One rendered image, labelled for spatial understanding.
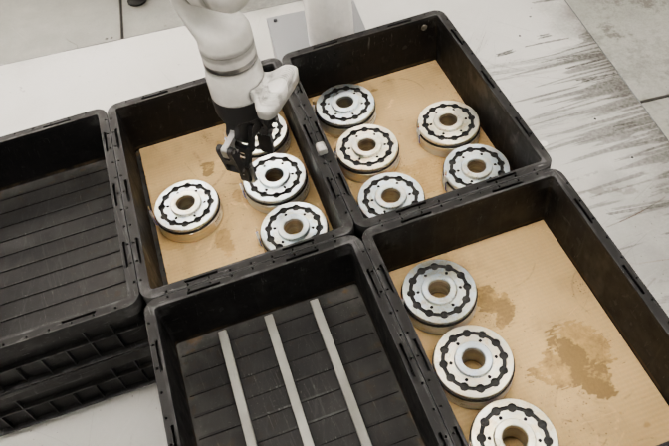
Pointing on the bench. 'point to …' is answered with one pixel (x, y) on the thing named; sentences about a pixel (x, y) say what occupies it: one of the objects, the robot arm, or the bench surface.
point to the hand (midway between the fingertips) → (257, 158)
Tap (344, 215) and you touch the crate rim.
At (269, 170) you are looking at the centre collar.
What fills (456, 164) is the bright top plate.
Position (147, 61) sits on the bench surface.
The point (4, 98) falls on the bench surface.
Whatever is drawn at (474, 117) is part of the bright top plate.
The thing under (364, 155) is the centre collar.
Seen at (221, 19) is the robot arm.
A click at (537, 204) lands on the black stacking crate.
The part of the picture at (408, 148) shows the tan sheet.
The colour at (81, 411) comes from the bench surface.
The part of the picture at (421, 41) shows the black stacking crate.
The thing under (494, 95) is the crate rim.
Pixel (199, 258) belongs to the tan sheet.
